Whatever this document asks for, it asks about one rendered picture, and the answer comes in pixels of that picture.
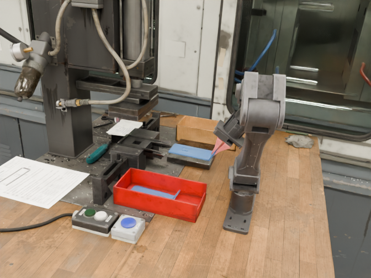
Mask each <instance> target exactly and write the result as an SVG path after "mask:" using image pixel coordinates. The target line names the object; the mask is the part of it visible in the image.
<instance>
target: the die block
mask: <svg viewBox="0 0 371 278"><path fill-rule="evenodd" d="M148 149H154V150H157V151H159V147H157V146H152V144H151V145H150V146H149V147H148ZM120 156H123V157H126V158H127V167H126V168H125V169H124V170H123V171H122V172H121V174H123V175H124V174H125V173H126V172H127V171H128V170H129V169H130V168H135V169H141V170H145V169H146V158H147V159H152V160H153V159H154V158H155V157H151V156H146V155H144V153H143V154H142V155H141V156H140V157H139V158H135V157H130V156H125V155H120ZM110 157H111V162H112V161H113V160H114V159H115V158H116V153H110Z"/></svg>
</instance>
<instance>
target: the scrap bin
mask: <svg viewBox="0 0 371 278"><path fill-rule="evenodd" d="M135 185H136V186H137V185H138V186H142V187H145V188H149V189H153V190H157V191H161V192H164V193H168V194H170V195H175V194H176V193H177V192H178V191H179V190H180V192H179V194H178V195H177V196H176V198H175V199H169V198H166V197H161V196H156V195H151V194H147V193H142V192H139V191H134V190H131V189H132V188H133V187H134V186H135ZM206 187H207V183H202V182H199V181H194V180H189V179H183V178H178V177H173V176H170V175H164V174H160V173H154V172H149V171H146V170H141V169H135V168H130V169H129V170H128V171H127V172H126V173H125V174H124V175H123V176H122V177H121V178H120V179H119V181H118V182H117V183H116V184H115V185H114V186H113V202H114V204H116V205H121V206H125V207H130V208H133V209H137V210H142V211H146V212H151V213H155V214H158V215H163V216H167V217H172V218H176V219H180V220H184V221H188V222H193V223H196V221H197V218H198V216H199V214H200V211H201V209H202V207H203V205H204V202H205V198H206Z"/></svg>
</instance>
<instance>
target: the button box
mask: <svg viewBox="0 0 371 278"><path fill-rule="evenodd" d="M87 209H94V210H95V211H96V213H97V212H99V211H104V212H105V213H106V214H107V216H106V218H104V219H102V220H99V219H96V217H95V215H94V216H91V217H87V216H85V215H84V212H85V210H87ZM65 216H72V218H71V222H72V228H75V229H79V230H82V231H86V232H90V233H94V234H98V235H101V236H105V237H108V236H109V235H110V234H111V228H112V227H113V226H114V224H115V223H116V222H117V220H118V219H119V213H117V212H113V211H108V210H104V209H101V208H96V207H92V206H88V205H84V206H83V207H82V208H81V209H80V210H79V211H77V210H76V211H75V212H74V213H63V214H61V215H58V216H56V217H54V218H52V219H50V220H47V221H45V222H42V223H38V224H34V225H30V226H24V227H17V228H0V232H14V231H22V230H26V229H32V228H36V227H41V226H44V225H46V224H49V223H51V222H53V221H55V220H58V219H59V218H62V217H65Z"/></svg>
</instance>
